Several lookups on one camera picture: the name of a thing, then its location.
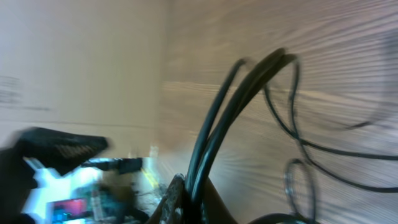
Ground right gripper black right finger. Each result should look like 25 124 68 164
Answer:
200 179 238 224

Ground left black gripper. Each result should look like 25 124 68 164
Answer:
1 127 109 224

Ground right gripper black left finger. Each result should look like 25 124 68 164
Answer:
146 174 187 224

